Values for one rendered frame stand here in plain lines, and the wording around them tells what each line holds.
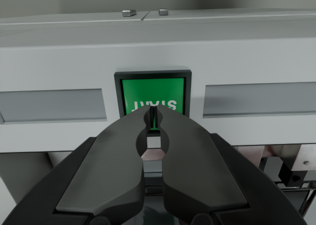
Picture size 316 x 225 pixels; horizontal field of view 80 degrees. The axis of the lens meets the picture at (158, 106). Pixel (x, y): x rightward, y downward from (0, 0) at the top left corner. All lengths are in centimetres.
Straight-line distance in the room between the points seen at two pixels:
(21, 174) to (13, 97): 11
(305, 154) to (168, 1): 94
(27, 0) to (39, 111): 110
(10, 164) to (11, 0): 112
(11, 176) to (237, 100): 23
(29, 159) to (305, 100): 29
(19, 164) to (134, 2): 96
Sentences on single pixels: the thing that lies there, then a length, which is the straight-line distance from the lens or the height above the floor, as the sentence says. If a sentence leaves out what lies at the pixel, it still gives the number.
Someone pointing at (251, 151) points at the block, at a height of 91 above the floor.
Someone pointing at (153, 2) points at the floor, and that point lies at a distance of 110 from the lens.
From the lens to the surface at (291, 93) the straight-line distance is 19.
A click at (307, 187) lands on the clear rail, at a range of 38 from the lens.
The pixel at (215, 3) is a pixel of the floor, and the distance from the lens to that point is 114.
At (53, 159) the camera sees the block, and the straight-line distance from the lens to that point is 29.
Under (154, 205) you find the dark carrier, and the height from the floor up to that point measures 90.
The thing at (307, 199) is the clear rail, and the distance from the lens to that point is 41.
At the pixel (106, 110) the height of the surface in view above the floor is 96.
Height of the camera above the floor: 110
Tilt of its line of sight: 62 degrees down
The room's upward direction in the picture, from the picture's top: 178 degrees clockwise
